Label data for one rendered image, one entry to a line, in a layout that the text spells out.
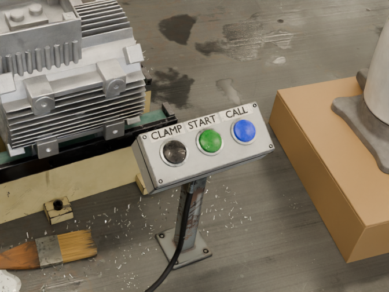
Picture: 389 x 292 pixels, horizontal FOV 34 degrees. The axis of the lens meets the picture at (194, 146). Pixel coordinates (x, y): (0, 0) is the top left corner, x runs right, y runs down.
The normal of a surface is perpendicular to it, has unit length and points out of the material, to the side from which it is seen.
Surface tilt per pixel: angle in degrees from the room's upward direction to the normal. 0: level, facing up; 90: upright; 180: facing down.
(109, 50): 36
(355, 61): 0
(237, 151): 27
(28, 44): 90
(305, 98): 4
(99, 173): 90
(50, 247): 0
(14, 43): 90
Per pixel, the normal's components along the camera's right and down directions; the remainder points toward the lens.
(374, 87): -0.97, 0.16
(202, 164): 0.30, -0.28
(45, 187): 0.44, 0.69
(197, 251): 0.11, -0.67
